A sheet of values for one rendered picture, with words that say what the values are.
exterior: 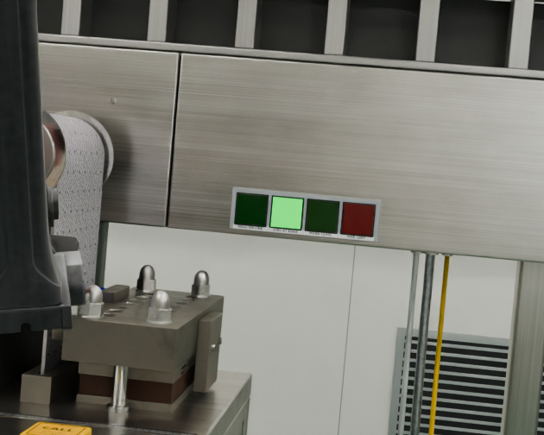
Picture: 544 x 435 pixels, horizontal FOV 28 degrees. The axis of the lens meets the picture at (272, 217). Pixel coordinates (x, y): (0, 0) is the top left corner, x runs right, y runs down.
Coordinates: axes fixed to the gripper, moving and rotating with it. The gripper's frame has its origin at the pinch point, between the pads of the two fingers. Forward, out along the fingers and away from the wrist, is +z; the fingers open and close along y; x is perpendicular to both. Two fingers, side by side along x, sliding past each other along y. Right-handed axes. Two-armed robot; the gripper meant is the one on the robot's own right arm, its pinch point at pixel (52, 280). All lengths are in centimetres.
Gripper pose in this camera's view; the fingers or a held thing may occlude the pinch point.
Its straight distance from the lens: 159.5
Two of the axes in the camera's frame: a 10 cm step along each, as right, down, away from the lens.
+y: 9.9, 1.0, -1.1
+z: 0.6, 4.4, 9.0
